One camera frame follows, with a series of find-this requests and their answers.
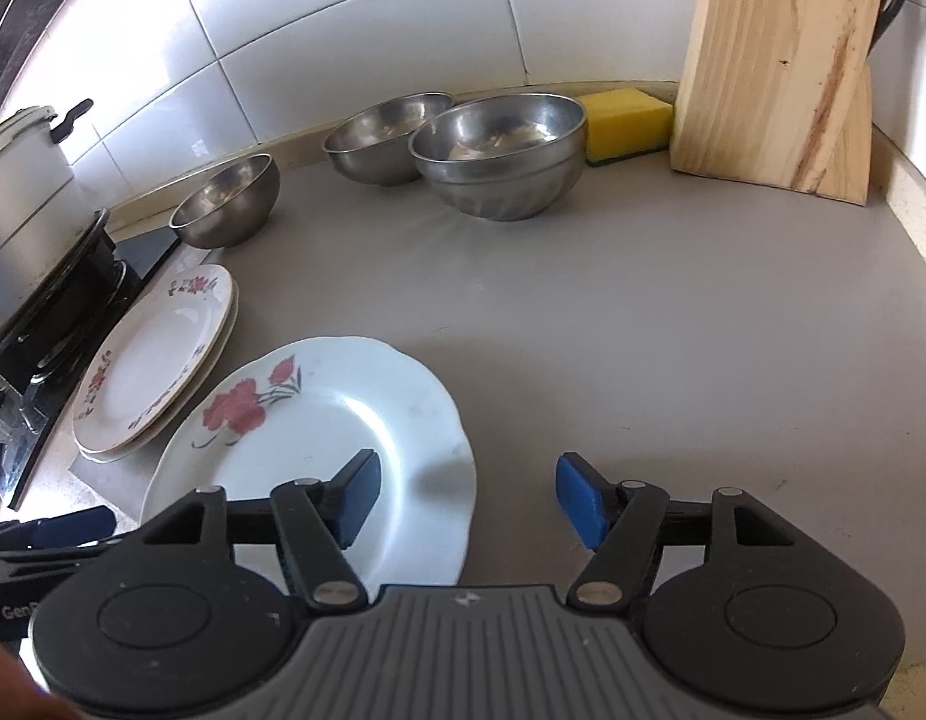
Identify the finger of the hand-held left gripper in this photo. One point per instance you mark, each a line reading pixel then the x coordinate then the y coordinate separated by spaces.
pixel 69 525

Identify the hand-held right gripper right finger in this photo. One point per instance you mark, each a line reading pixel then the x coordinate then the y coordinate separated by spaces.
pixel 579 496

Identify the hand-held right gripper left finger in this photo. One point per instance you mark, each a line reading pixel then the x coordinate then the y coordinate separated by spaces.
pixel 361 499

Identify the cream floral plate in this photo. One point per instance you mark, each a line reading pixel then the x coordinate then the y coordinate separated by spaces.
pixel 106 456
pixel 147 360

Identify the large white floral plate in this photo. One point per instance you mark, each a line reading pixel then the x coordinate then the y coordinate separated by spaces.
pixel 320 420

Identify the small steel bowl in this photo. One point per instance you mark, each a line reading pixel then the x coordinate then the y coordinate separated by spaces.
pixel 230 217

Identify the large steel bowl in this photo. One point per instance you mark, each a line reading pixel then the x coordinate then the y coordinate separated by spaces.
pixel 500 180

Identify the medium steel bowl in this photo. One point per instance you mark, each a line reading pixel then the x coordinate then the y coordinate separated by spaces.
pixel 365 161

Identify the person's right hand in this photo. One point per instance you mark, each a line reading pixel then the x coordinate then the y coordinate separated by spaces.
pixel 16 682

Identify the grey counter mat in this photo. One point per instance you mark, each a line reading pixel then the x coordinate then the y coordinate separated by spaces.
pixel 620 330

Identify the black stove pot support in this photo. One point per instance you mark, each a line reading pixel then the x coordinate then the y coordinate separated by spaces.
pixel 80 292

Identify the black glass gas stove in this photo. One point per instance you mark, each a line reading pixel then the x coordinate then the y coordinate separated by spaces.
pixel 144 251

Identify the silver pot with lid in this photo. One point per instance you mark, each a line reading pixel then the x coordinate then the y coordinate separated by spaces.
pixel 27 225

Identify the yellow sponge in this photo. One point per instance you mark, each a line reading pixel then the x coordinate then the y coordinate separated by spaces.
pixel 628 124

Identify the wooden knife block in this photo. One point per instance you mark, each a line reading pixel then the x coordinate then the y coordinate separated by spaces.
pixel 778 75

